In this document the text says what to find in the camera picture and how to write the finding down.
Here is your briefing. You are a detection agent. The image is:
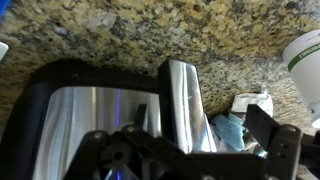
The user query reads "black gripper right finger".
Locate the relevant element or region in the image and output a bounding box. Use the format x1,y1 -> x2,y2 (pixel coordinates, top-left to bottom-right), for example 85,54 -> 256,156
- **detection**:
244,103 -> 320,180

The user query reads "crumpled white blue packet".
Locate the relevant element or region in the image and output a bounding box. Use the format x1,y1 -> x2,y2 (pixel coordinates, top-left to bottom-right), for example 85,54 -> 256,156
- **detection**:
209,92 -> 275,158

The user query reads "small white mug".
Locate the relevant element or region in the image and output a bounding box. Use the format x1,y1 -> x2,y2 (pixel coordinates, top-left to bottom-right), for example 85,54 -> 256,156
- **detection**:
0,41 -> 10,62

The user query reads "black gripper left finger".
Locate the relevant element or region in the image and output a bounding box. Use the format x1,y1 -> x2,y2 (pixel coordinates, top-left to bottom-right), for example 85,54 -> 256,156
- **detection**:
63,103 -> 161,180

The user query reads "white paper cup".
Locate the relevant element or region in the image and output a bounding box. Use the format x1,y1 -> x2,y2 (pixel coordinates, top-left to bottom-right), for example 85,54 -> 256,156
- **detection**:
282,28 -> 320,130

